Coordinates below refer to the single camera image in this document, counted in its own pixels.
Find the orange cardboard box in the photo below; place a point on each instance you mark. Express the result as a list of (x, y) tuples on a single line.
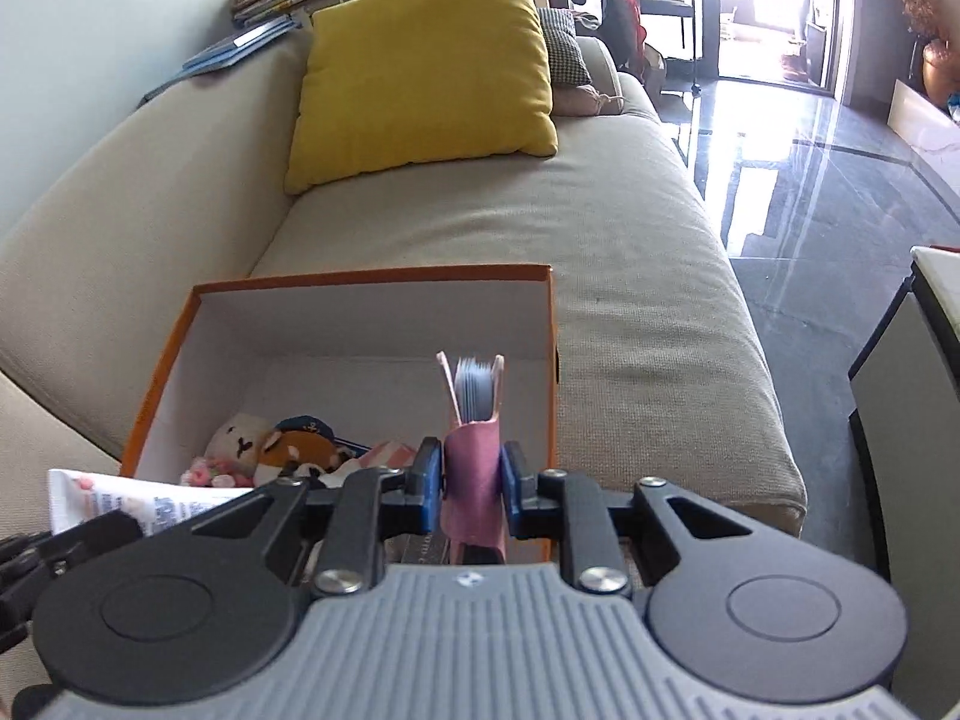
[(337, 322)]

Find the beige fabric sofa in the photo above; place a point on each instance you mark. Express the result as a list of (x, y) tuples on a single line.
[(637, 315)]

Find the white and black coffee table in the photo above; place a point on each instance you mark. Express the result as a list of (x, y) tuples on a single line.
[(907, 405)]

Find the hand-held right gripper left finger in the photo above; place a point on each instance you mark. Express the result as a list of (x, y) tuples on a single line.
[(429, 480)]

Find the copper vase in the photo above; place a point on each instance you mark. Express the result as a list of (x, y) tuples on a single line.
[(941, 75)]

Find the dried flowers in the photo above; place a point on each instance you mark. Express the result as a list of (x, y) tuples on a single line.
[(921, 7)]

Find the blue folder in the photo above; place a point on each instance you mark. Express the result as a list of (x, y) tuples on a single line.
[(240, 41)]

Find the checkered pillow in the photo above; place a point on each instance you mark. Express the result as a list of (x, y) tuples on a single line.
[(562, 49)]

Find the white lotion tube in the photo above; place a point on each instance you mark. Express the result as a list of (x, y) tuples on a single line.
[(112, 499)]

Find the yellow pillow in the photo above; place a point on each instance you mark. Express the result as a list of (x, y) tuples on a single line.
[(420, 67)]

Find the white marble cabinet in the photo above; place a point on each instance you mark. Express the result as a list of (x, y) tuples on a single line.
[(919, 120)]

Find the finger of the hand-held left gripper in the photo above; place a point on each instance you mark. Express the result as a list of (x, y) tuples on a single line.
[(16, 585), (82, 544)]

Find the orange fox plush blue hat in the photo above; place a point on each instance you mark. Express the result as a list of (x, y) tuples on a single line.
[(300, 450)]

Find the pink card holder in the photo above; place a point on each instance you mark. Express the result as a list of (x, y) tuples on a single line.
[(472, 480)]

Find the white crocheted bunny plush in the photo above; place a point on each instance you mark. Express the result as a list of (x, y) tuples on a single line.
[(236, 442)]

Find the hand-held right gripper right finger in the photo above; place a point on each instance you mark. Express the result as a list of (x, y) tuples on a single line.
[(514, 487)]

